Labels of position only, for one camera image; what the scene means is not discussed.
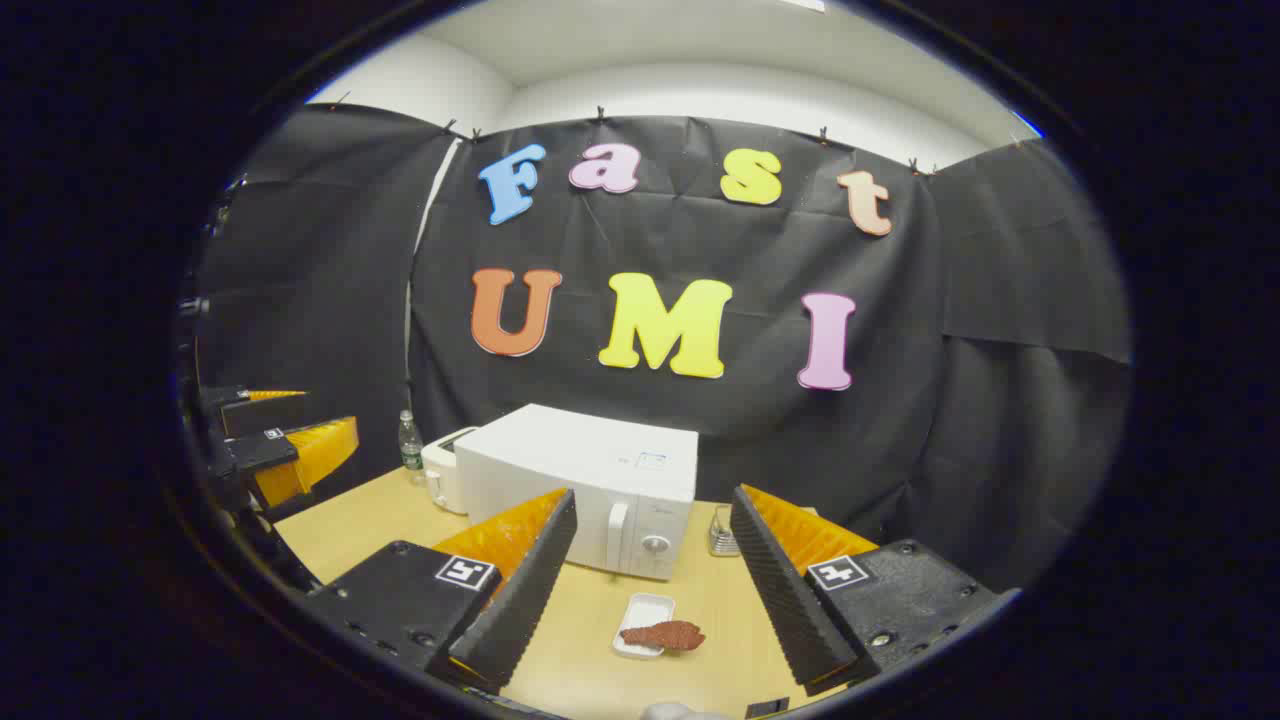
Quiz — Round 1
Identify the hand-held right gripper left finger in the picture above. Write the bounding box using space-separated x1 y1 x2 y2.
300 487 579 693

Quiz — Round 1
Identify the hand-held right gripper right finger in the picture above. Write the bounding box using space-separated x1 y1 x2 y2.
730 485 1021 698

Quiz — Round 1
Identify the reddish brown meat piece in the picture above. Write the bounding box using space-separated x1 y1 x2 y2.
619 620 707 652

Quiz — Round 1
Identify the white microwave oven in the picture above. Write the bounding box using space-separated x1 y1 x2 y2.
453 403 700 582

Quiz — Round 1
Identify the white rectangular tray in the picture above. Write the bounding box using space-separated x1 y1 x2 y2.
611 592 677 660

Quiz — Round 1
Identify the white toaster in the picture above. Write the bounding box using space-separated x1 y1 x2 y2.
421 427 481 516

